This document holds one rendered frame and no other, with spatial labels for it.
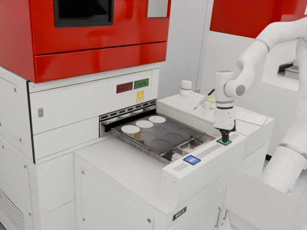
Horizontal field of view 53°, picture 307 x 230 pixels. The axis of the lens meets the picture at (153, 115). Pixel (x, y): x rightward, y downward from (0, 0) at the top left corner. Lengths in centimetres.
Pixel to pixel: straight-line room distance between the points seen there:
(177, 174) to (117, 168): 37
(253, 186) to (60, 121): 89
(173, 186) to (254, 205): 31
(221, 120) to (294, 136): 32
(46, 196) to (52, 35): 79
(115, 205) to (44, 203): 39
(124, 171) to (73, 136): 32
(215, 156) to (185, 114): 49
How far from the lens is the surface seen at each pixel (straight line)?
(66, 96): 147
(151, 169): 147
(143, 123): 173
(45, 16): 129
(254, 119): 182
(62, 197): 172
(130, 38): 157
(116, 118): 170
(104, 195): 151
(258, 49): 148
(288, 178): 127
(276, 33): 154
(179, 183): 120
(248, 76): 136
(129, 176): 141
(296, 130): 132
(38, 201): 165
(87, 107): 156
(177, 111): 183
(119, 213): 146
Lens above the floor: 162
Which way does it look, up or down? 23 degrees down
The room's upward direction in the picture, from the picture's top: 5 degrees clockwise
